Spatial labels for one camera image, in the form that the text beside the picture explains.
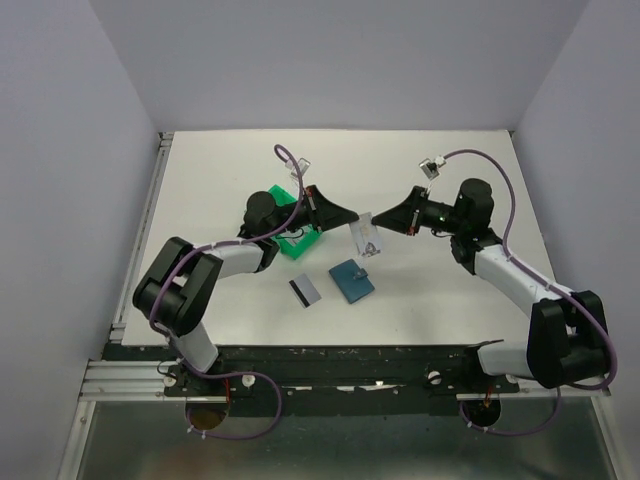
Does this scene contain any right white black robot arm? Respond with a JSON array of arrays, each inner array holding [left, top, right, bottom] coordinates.
[[372, 178, 612, 392]]

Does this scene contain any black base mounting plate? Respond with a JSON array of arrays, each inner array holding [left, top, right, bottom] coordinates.
[[102, 344, 519, 417]]

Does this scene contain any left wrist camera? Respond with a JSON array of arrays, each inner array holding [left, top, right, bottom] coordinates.
[[286, 158, 311, 181]]

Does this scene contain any green plastic bin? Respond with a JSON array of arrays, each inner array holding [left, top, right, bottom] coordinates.
[[268, 185, 321, 260]]

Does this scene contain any left aluminium rail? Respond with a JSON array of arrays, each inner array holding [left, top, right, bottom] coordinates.
[[79, 361, 165, 402]]

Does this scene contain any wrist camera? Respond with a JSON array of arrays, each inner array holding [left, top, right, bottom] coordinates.
[[286, 158, 311, 181], [419, 156, 446, 181]]

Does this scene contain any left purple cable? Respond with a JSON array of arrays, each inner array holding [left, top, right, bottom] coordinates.
[[148, 144, 283, 441]]

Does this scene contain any blue card holder wallet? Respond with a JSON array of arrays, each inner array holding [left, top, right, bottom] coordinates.
[[328, 259, 375, 304]]

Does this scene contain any silver card with black stripe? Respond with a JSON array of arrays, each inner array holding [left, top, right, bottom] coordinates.
[[289, 274, 321, 308]]

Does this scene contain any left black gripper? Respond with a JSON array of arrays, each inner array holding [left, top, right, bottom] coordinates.
[[268, 185, 359, 238]]

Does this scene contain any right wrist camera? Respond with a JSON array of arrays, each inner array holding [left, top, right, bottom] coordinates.
[[419, 156, 446, 181]]

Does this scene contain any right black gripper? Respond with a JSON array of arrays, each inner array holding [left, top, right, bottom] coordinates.
[[372, 186, 465, 236]]

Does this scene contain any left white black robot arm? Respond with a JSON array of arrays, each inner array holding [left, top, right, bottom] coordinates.
[[132, 185, 359, 395]]

